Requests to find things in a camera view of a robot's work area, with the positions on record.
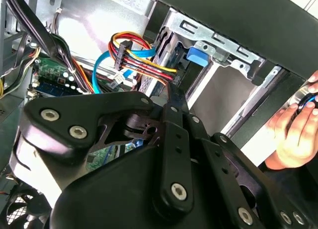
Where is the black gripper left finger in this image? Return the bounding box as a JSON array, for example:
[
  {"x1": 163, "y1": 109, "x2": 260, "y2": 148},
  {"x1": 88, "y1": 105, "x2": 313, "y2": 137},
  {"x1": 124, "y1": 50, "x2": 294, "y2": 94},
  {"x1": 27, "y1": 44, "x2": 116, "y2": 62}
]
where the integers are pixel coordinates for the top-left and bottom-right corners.
[{"x1": 9, "y1": 82, "x2": 196, "y2": 210}]

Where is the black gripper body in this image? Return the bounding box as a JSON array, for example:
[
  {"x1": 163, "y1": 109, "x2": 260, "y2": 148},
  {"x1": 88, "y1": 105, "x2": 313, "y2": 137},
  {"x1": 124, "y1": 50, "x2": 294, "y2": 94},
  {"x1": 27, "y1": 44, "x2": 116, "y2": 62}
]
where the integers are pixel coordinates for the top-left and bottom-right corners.
[{"x1": 49, "y1": 146, "x2": 249, "y2": 229}]

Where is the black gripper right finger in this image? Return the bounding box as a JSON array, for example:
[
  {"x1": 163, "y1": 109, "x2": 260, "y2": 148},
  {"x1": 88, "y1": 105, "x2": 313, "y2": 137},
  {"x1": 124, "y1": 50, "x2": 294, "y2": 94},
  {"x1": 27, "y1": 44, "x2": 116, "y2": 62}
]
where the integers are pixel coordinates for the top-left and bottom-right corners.
[{"x1": 177, "y1": 88, "x2": 318, "y2": 229}]

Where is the blue wire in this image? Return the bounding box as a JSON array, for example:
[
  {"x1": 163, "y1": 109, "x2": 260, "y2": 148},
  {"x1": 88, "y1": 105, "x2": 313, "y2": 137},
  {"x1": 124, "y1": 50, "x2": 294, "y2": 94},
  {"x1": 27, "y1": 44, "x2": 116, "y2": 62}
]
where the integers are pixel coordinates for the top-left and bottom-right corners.
[{"x1": 91, "y1": 46, "x2": 158, "y2": 95}]

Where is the coloured disk power wire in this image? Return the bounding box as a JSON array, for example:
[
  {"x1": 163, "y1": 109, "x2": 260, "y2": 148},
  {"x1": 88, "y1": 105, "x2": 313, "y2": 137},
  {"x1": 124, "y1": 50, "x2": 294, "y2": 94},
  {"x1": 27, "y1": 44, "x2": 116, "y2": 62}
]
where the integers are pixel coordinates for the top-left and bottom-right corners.
[{"x1": 108, "y1": 32, "x2": 182, "y2": 87}]

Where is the round black tool blue ring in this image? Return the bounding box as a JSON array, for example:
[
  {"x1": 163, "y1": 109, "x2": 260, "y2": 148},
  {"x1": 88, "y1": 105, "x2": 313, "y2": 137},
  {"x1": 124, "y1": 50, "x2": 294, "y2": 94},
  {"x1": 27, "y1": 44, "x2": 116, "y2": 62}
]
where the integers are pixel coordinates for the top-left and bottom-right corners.
[{"x1": 288, "y1": 81, "x2": 318, "y2": 115}]

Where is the person's hand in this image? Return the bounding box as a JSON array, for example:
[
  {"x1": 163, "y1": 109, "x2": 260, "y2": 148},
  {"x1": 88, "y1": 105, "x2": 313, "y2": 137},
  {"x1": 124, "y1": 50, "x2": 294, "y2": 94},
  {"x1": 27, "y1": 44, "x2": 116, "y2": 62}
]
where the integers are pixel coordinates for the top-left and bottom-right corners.
[{"x1": 265, "y1": 70, "x2": 318, "y2": 169}]

